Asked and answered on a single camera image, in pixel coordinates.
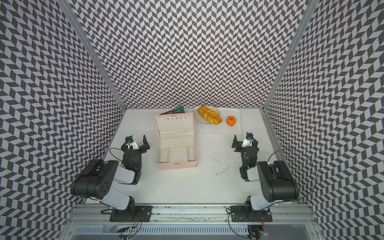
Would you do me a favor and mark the yellow braided bread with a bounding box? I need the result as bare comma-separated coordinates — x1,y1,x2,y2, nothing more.
198,106,223,125

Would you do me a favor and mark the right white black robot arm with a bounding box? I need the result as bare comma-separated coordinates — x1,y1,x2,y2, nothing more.
232,133,300,213

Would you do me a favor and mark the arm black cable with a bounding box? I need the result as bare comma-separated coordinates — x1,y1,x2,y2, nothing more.
108,147,124,163
266,147,319,193

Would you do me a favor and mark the aluminium front rail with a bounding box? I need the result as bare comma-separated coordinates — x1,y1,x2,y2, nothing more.
64,203,319,226

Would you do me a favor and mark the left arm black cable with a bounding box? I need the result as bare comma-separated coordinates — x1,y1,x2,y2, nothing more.
108,147,124,163

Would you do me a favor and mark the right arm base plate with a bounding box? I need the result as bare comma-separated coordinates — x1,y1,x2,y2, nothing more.
227,206,273,223

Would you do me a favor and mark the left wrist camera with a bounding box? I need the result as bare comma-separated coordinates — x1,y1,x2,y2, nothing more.
125,138,139,150

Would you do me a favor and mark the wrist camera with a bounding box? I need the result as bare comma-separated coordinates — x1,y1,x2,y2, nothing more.
242,138,254,148
125,138,139,150

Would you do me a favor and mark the white cutting board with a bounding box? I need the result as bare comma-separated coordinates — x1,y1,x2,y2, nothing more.
195,108,243,135

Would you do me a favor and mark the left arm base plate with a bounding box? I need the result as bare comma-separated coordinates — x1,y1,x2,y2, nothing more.
109,205,153,223

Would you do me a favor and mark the small orange pumpkin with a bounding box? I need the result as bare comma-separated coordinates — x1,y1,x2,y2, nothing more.
227,116,237,127

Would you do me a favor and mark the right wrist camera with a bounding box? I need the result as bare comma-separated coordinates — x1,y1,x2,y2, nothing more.
242,138,254,148

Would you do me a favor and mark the pink jewelry box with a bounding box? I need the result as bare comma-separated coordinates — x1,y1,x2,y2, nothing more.
154,113,197,170

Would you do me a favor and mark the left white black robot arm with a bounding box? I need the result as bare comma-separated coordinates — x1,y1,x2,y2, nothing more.
70,136,150,220

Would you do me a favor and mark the green crisp bag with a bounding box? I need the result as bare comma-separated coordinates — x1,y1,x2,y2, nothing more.
161,106,185,115

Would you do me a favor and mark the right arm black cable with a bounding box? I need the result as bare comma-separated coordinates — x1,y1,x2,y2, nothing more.
266,147,319,193

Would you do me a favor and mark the silver jewelry chain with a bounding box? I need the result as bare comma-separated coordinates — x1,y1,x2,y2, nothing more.
213,158,231,177

